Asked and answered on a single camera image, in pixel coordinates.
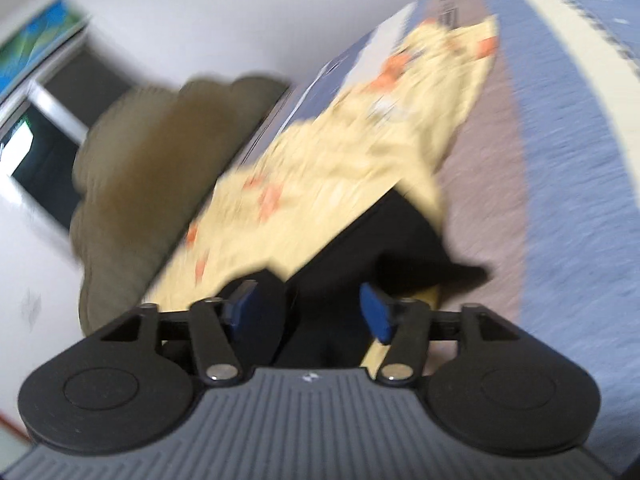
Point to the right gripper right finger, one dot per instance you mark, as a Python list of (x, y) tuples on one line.
[(380, 311)]

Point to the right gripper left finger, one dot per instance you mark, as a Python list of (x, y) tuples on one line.
[(238, 310)]

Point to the black garment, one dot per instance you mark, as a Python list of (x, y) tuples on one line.
[(313, 319)]

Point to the yellow carrot print blanket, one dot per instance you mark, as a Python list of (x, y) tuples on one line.
[(391, 132)]

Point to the olive cloud shaped headboard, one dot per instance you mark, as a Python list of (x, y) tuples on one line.
[(143, 174)]

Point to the dark window with white frame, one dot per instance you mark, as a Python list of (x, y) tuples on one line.
[(43, 132)]

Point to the blue green wall picture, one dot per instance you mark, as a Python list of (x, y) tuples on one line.
[(33, 42)]

